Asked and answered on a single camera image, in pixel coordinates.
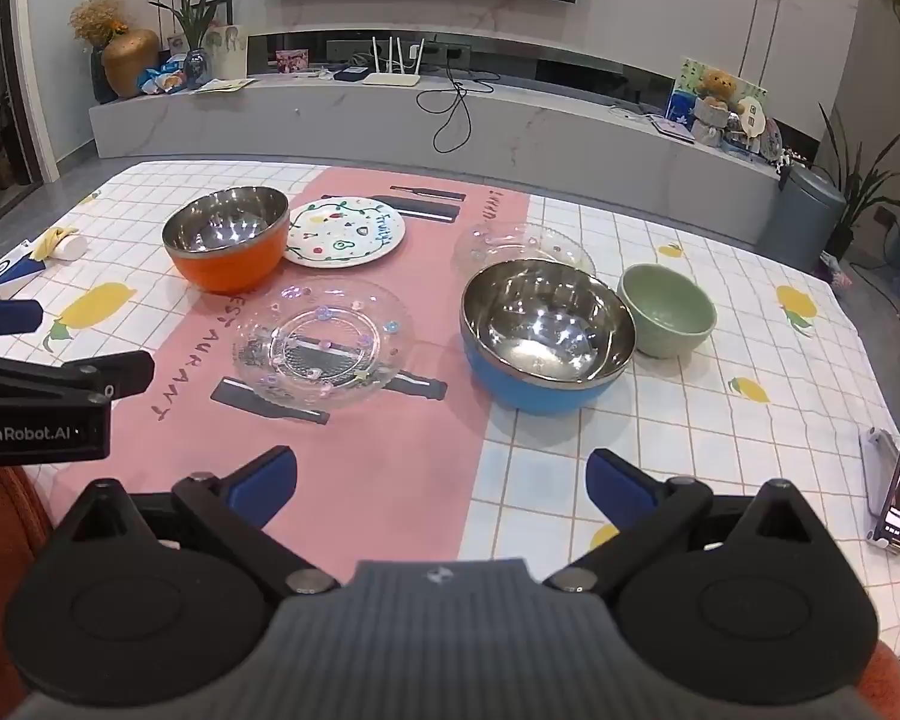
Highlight white router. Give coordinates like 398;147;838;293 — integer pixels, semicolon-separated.
362;36;425;87

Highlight green ceramic bowl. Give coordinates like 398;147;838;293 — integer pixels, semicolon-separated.
618;263;718;359

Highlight white round hand fan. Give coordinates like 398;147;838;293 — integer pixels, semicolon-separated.
735;94;766;137

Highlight large clear glass plate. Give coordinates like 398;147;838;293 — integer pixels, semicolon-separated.
232;279;413;412

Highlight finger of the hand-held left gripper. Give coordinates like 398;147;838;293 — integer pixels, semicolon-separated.
0;299;44;340
0;349;156;409

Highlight dried flower bouquet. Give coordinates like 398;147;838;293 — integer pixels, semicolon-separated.
70;0;128;50

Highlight dark vase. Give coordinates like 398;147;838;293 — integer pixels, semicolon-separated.
90;47;119;104

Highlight orange steel bowl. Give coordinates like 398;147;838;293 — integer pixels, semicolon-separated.
162;186;291;295

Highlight black cable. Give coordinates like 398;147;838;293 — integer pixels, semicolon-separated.
418;52;500;155

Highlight potted long-leaf plant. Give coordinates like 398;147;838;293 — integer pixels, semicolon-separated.
817;101;900;260

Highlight yellow crumpled wrapper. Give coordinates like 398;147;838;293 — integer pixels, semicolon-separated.
30;226;72;263

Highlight brown teddy bear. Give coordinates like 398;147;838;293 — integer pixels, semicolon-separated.
691;67;737;145

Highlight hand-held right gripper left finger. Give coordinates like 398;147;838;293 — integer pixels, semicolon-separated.
52;445;342;599

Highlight purple book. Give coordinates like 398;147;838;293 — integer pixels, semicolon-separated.
649;114;697;143

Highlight small clear glass plate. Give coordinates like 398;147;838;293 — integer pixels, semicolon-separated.
456;221;597;282

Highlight pink printed table mat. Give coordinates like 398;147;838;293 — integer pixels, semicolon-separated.
49;165;533;586

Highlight grey phone stand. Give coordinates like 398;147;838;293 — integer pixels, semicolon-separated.
860;426;900;541

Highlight green leafy plant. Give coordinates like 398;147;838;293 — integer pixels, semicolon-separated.
148;0;245;53

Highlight grey trash bin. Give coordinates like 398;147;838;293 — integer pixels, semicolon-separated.
757;163;847;267

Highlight white fruit-print plate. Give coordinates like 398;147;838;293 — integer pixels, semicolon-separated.
283;195;407;268

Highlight green and white card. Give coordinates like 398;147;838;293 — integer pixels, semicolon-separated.
679;58;767;136

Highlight gold vase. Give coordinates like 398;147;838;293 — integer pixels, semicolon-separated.
102;28;161;100

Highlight blue and white box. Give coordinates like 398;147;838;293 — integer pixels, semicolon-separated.
0;240;47;299

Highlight blue snack bags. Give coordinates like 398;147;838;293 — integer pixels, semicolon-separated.
139;64;188;96

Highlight blue steel bowl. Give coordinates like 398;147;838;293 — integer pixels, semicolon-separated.
460;259;637;415

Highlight white printed gift bag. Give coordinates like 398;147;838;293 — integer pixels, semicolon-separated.
202;24;248;81

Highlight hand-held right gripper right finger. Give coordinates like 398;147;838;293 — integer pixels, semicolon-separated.
544;448;833;595

